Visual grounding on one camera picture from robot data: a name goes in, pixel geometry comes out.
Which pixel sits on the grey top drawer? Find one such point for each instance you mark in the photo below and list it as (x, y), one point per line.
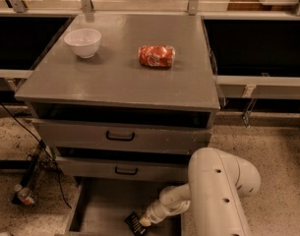
(122, 137)

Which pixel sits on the white bowl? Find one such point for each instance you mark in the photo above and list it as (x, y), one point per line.
(83, 42)

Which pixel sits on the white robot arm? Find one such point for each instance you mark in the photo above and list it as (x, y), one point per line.
(217, 180)

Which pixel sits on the black rxbar chocolate bar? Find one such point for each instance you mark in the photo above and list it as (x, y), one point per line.
(134, 224)

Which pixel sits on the grey drawer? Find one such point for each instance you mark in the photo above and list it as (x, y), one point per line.
(102, 205)
(122, 137)
(125, 165)

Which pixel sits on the grey bottom drawer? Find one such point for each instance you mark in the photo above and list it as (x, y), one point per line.
(102, 205)

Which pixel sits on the black bin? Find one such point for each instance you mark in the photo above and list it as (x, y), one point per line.
(254, 48)
(25, 40)

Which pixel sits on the right black bin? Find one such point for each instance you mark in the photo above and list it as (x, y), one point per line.
(254, 48)

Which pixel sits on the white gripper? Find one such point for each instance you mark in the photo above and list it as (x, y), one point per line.
(153, 212)

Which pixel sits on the crushed red soda can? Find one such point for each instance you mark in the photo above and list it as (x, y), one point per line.
(158, 56)

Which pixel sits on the black floor stand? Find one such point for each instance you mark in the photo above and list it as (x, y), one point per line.
(32, 173)

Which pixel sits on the grey drawer cabinet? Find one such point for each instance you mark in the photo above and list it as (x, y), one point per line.
(114, 87)

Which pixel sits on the plastic water bottle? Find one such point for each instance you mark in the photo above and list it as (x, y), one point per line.
(25, 195)

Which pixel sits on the left black bin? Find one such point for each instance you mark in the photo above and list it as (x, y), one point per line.
(25, 40)

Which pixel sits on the grey middle drawer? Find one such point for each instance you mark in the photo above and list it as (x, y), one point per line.
(125, 165)

